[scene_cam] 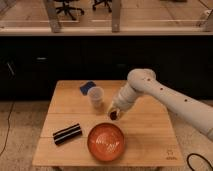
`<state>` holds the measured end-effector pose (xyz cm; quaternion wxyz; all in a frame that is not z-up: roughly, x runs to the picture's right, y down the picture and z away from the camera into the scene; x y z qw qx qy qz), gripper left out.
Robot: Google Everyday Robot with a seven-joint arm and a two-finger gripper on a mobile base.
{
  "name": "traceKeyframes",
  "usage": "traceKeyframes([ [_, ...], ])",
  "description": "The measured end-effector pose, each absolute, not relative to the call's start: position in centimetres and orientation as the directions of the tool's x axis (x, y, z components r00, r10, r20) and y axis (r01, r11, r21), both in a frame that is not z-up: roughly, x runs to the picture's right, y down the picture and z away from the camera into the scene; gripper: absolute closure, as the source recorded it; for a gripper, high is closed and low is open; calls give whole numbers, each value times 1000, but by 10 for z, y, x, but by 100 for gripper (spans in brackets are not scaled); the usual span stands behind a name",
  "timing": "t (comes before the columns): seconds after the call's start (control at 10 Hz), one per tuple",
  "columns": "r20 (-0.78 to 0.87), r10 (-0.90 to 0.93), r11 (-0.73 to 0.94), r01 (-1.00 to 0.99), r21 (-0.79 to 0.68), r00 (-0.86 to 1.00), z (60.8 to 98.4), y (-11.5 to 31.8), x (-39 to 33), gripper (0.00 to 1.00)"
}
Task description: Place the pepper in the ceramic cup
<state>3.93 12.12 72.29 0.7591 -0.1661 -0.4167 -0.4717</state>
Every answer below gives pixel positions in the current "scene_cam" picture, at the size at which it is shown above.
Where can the dark red pepper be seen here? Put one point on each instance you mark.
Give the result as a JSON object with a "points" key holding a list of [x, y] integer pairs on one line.
{"points": [[113, 115]]}

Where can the office chair left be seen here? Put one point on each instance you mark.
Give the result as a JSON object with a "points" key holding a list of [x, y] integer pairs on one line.
{"points": [[66, 8]]}

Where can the wooden table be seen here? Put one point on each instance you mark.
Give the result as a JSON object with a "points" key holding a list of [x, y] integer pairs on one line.
{"points": [[149, 136]]}

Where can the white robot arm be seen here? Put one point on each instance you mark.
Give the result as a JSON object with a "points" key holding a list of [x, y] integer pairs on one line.
{"points": [[143, 81]]}

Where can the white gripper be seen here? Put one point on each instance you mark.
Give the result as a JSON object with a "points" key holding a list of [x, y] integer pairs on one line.
{"points": [[123, 100]]}

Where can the orange bowl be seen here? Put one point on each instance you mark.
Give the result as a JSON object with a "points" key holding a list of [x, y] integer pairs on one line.
{"points": [[106, 142]]}

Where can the black white striped cloth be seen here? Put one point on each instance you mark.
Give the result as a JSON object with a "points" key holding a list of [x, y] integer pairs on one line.
{"points": [[67, 134]]}

